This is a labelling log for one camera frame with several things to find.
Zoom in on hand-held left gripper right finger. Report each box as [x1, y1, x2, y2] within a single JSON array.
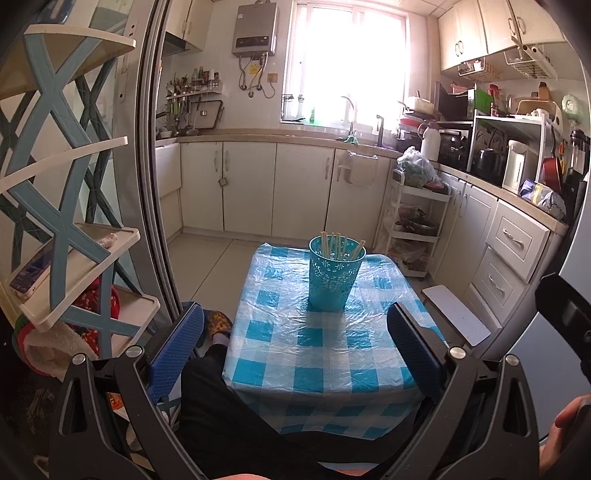
[[387, 302, 541, 480]]

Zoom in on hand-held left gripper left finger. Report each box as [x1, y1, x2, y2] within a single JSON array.
[[48, 302, 206, 480]]

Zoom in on teal perforated plastic basket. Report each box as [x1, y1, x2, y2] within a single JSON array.
[[308, 234, 367, 311]]

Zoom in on bundle of wooden chopsticks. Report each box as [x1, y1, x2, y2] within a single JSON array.
[[321, 231, 366, 261]]

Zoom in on person's right hand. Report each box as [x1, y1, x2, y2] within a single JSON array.
[[538, 396, 591, 477]]

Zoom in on patterned house slipper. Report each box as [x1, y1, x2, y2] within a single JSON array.
[[206, 311, 234, 344]]

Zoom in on small white stool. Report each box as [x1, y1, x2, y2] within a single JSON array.
[[421, 285, 491, 347]]

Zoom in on person's dark trousers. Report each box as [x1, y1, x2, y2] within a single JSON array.
[[178, 344, 416, 480]]

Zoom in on blue white checked tablecloth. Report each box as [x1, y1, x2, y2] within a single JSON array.
[[222, 242, 446, 439]]

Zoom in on red patterned cloth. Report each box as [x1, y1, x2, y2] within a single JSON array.
[[74, 281, 123, 356]]

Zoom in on white rolling cart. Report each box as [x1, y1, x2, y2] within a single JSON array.
[[383, 159, 452, 278]]

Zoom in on plastic wrapped packet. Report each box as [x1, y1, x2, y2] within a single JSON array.
[[519, 180, 566, 217]]

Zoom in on lidded cooking pot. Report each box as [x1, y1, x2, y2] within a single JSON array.
[[394, 217, 439, 234]]

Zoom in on cream towel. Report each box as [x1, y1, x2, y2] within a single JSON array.
[[21, 320, 100, 381]]

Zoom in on red frying pan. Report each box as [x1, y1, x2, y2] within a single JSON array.
[[541, 134, 564, 191]]

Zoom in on white electric water boiler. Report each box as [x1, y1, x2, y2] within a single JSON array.
[[502, 140, 529, 193]]

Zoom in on smartphone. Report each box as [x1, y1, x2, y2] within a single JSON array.
[[9, 240, 72, 298]]

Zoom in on blue cross white shelf rack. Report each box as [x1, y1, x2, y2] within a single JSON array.
[[0, 24, 161, 365]]

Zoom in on white base cabinets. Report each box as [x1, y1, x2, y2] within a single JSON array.
[[154, 136, 571, 330]]

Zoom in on plastic bag of vegetables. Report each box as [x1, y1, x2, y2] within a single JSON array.
[[396, 147, 439, 189]]

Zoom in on white door-hung bin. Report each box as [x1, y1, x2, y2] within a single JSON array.
[[336, 148, 379, 185]]

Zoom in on black countertop appliance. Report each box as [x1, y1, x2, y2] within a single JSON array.
[[438, 131, 472, 169]]

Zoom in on white countertop shelf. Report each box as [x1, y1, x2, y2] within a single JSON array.
[[467, 108, 561, 190]]

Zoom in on white thermos jug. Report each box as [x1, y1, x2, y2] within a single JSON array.
[[419, 122, 440, 162]]

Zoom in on curved chrome faucet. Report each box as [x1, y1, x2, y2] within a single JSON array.
[[341, 96, 358, 137]]

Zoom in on kitchen window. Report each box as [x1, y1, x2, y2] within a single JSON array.
[[281, 0, 411, 127]]

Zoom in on sliding door frame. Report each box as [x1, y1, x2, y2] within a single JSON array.
[[111, 0, 185, 324]]

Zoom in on white wire basket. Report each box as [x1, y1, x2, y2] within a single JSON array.
[[457, 59, 502, 81], [504, 42, 557, 81]]

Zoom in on wall utensil rack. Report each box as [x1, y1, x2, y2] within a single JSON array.
[[164, 68, 225, 137]]

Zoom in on white wall cabinet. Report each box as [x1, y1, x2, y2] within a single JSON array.
[[436, 0, 568, 72], [165, 0, 213, 51]]

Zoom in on grey wall water heater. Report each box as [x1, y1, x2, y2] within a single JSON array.
[[232, 4, 280, 58]]

